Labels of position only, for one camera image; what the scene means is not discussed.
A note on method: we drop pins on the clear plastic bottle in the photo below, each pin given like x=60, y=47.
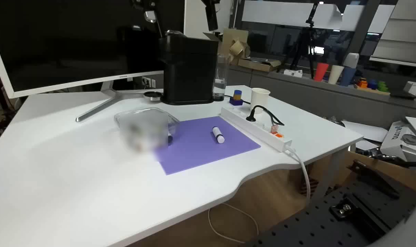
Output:
x=219, y=84

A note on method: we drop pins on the grey table leg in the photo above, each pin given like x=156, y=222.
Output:
x=328, y=173

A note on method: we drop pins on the green small toy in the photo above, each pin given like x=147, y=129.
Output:
x=383, y=86

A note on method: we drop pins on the white monitor stand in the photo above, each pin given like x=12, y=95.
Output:
x=107, y=97

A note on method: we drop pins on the black round lid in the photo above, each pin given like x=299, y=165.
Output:
x=152, y=95

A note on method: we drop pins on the white power strip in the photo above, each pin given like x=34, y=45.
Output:
x=252, y=128

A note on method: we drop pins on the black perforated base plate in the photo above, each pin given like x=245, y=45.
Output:
x=335, y=220

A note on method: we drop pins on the white marker dark cap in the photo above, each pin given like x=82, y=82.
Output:
x=163, y=135

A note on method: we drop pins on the cardboard box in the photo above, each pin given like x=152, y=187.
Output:
x=234, y=43

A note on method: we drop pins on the white paper sheet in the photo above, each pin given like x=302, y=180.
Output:
x=366, y=130

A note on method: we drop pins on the grey low cabinet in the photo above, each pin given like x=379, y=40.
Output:
x=317, y=102

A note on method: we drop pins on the black tripod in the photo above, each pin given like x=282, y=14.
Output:
x=309, y=41

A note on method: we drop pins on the white cup stack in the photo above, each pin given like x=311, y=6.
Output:
x=335, y=74

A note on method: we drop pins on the purple paper mat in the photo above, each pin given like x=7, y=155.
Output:
x=193, y=145

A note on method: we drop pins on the white marker brown end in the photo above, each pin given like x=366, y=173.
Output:
x=147, y=144

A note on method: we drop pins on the white short marker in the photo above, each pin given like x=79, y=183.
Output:
x=217, y=135

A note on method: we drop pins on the white paper cup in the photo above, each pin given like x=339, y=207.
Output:
x=259, y=96

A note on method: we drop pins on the orange small toy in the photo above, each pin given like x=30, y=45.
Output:
x=362, y=84

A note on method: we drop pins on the white window blind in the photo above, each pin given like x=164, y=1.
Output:
x=401, y=36

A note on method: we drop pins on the clear plastic container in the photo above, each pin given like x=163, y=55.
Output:
x=142, y=118

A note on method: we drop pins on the white printed paper sheets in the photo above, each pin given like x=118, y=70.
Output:
x=406, y=137

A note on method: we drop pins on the white curved monitor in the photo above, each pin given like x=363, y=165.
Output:
x=78, y=45

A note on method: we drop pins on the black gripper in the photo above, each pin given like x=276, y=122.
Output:
x=210, y=7

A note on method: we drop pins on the blue cup stack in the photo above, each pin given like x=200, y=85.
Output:
x=348, y=70

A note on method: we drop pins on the red cup stack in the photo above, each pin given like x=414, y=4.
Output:
x=321, y=71

